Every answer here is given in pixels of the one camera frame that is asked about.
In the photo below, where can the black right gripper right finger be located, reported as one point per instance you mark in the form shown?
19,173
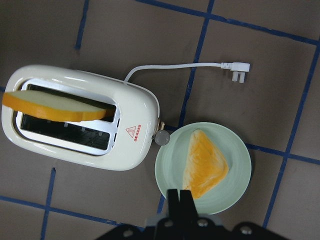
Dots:
187,205

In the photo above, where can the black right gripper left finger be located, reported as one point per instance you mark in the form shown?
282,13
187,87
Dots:
173,203

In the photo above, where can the cream white two-slot toaster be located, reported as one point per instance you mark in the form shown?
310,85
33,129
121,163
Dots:
117,143

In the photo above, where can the yellow bread slice in toaster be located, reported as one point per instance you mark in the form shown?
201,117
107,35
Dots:
53,107

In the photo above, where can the light green round plate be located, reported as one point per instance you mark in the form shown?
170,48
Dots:
171,159

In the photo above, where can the triangular toasted bread on plate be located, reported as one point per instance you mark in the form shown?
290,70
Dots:
205,167

